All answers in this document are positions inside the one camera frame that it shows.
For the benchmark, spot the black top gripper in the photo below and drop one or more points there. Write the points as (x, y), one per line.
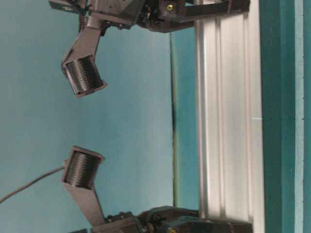
(122, 14)

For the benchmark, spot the black bottom gripper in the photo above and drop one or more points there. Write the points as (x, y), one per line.
(146, 222)

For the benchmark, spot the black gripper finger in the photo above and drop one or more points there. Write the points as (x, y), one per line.
(185, 10)
(170, 223)

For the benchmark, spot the silver aluminium extrusion rail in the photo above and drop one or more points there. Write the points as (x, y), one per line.
(229, 111)

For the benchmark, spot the teal cutting mat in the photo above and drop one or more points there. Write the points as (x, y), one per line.
(302, 178)

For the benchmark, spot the black top wrist camera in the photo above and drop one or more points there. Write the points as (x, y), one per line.
(78, 64)

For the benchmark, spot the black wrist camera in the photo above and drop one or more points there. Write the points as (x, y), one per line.
(78, 179)
(78, 64)

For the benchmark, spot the black bottom wrist camera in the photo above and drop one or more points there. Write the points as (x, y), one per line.
(78, 179)

